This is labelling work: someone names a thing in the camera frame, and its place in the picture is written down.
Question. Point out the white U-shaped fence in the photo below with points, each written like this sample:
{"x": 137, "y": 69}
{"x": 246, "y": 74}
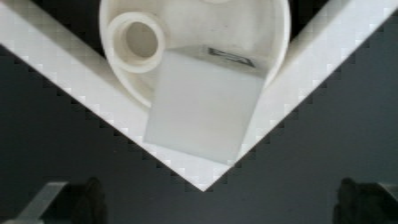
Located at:
{"x": 75, "y": 67}

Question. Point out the white stool leg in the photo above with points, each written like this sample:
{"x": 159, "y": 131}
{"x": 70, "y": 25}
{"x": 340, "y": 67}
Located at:
{"x": 207, "y": 92}

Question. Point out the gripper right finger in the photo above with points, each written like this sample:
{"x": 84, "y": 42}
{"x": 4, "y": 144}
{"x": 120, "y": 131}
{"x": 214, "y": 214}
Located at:
{"x": 367, "y": 204}

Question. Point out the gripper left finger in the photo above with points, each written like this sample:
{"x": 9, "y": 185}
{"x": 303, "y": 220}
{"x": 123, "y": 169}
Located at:
{"x": 66, "y": 204}

